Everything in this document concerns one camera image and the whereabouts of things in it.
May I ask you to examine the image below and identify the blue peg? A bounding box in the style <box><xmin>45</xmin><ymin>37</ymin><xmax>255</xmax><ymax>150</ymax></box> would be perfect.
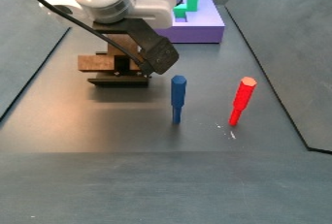
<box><xmin>172</xmin><ymin>76</ymin><xmax>188</xmax><ymax>124</ymax></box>

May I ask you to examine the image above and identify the black cable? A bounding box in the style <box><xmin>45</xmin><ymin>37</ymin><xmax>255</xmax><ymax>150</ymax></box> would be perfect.
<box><xmin>21</xmin><ymin>0</ymin><xmax>146</xmax><ymax>69</ymax></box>

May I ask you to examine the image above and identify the green U-shaped block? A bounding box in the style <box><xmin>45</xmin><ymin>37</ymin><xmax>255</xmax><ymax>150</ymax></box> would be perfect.
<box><xmin>175</xmin><ymin>0</ymin><xmax>199</xmax><ymax>18</ymax></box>

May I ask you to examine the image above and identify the purple base block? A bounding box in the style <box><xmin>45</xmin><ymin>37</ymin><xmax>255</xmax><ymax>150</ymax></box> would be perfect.
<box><xmin>156</xmin><ymin>0</ymin><xmax>227</xmax><ymax>44</ymax></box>

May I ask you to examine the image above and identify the black angle fixture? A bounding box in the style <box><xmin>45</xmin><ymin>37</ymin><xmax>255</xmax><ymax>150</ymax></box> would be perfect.
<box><xmin>88</xmin><ymin>50</ymin><xmax>152</xmax><ymax>88</ymax></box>

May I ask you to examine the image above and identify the brown T-shaped block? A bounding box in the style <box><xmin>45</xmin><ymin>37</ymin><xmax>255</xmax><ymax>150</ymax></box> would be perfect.
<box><xmin>78</xmin><ymin>34</ymin><xmax>144</xmax><ymax>72</ymax></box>

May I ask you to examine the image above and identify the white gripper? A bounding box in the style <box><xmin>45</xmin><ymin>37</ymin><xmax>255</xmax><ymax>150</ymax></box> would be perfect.
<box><xmin>128</xmin><ymin>0</ymin><xmax>177</xmax><ymax>29</ymax></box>

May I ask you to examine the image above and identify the red peg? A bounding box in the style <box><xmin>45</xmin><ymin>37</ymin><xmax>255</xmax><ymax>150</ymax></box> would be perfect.
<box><xmin>228</xmin><ymin>77</ymin><xmax>258</xmax><ymax>126</ymax></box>

